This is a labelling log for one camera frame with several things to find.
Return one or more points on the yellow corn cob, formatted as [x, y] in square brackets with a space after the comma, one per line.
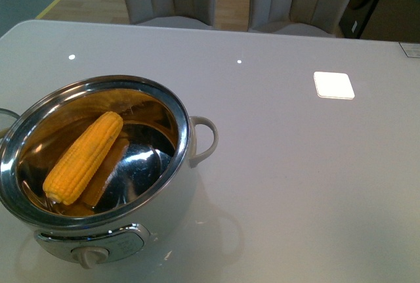
[72, 173]

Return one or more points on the black washing machine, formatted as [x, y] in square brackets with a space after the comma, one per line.
[356, 17]

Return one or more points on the table label sticker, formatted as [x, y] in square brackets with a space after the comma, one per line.
[411, 50]

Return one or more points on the glass pot lid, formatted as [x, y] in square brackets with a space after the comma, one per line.
[7, 119]

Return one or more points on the white electric cooking pot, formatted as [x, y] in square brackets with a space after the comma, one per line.
[141, 189]

